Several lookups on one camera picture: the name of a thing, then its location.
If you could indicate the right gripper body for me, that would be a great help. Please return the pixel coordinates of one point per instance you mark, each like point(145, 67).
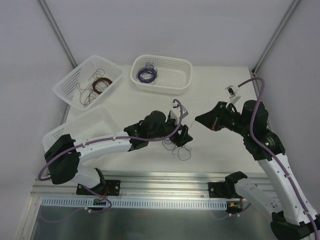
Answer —
point(219, 117)

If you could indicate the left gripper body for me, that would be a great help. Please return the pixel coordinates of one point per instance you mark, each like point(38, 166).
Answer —
point(180, 135)

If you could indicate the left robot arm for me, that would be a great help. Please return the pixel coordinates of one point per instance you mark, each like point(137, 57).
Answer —
point(65, 158)

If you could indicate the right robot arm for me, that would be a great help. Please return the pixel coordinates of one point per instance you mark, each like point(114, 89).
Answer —
point(291, 217)

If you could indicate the white basket near left arm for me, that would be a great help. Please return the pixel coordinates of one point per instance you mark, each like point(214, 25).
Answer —
point(95, 123)

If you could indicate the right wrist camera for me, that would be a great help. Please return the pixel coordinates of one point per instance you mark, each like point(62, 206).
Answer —
point(233, 92)

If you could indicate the white basket with purple wires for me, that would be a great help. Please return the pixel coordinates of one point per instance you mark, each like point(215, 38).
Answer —
point(173, 75)

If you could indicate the aluminium mounting rail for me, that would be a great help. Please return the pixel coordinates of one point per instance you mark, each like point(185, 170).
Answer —
point(155, 185)

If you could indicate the white basket with brown wires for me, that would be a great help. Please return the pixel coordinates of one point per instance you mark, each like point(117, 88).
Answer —
point(90, 83)

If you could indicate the right aluminium frame post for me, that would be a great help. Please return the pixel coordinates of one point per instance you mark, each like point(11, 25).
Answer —
point(288, 14)

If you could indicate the aluminium frame post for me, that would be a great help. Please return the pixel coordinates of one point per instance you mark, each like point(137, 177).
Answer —
point(57, 32)
point(288, 14)

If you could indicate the left aluminium frame post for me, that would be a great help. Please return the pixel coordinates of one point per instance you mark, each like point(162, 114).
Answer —
point(57, 32)

